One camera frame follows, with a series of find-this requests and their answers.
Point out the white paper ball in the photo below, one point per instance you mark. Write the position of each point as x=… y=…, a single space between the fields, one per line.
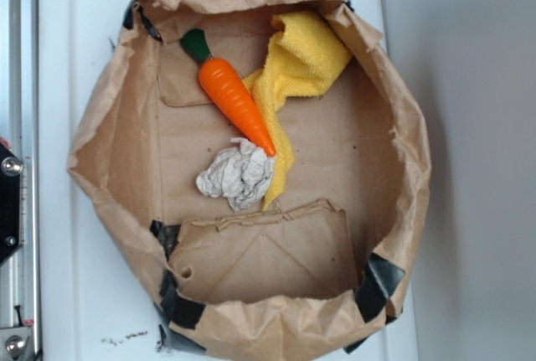
x=242 y=174

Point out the orange plastic toy carrot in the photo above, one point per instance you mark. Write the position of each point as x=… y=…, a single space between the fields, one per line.
x=224 y=87

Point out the yellow microfiber cloth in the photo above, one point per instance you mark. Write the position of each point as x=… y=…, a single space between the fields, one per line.
x=304 y=59

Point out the brown paper bag tray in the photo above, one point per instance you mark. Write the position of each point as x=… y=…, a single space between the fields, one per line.
x=328 y=264

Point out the white plastic tray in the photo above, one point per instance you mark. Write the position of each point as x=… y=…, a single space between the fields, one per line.
x=94 y=307

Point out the metal rail frame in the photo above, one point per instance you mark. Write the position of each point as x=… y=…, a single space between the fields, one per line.
x=21 y=333

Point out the black mounting bracket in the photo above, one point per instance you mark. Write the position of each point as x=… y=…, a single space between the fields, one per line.
x=10 y=211

